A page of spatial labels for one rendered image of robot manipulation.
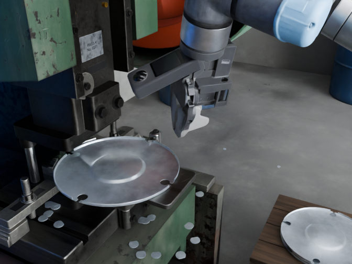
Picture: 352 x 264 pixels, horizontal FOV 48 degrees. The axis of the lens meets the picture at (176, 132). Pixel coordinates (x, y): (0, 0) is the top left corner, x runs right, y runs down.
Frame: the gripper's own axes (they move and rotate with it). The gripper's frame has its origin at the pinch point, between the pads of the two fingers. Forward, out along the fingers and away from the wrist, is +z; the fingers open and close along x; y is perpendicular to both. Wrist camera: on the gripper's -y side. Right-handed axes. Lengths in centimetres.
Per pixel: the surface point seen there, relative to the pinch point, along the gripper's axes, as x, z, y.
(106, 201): -2.0, 15.6, -14.0
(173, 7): 45.8, 0.0, 14.7
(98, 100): 14.0, 2.2, -12.1
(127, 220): -0.5, 27.2, -9.0
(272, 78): 198, 167, 185
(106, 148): 18.6, 22.7, -9.8
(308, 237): -4, 58, 52
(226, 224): 34, 111, 51
